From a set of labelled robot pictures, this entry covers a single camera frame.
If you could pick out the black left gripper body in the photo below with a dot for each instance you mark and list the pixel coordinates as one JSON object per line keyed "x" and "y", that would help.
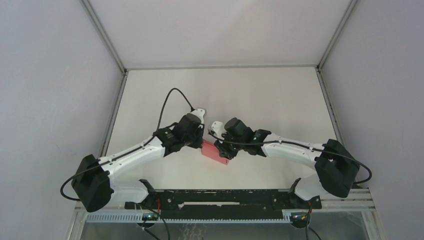
{"x": 194, "y": 140}

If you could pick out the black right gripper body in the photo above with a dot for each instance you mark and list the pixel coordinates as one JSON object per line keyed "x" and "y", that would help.
{"x": 229, "y": 150}

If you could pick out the pink cardboard box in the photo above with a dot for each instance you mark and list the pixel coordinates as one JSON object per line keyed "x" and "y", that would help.
{"x": 210, "y": 151}

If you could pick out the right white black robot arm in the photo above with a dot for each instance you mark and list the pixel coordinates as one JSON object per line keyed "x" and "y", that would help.
{"x": 335, "y": 169}

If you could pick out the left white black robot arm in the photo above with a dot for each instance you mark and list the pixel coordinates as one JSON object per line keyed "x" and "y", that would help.
{"x": 98, "y": 181}

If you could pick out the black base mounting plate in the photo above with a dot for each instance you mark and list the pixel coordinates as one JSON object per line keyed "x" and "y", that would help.
{"x": 203, "y": 212}

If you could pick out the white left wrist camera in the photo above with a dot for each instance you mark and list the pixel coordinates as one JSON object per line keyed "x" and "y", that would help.
{"x": 200, "y": 113}

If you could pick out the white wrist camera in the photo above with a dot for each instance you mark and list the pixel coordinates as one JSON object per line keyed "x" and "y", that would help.
{"x": 216, "y": 128}
{"x": 200, "y": 113}

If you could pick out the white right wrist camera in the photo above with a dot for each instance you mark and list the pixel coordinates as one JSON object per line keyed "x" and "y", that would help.
{"x": 216, "y": 128}

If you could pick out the white slotted cable duct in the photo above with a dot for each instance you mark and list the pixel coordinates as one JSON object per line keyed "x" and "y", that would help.
{"x": 132, "y": 217}

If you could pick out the aluminium front frame rail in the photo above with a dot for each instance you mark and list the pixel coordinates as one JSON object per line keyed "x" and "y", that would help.
{"x": 275, "y": 199}

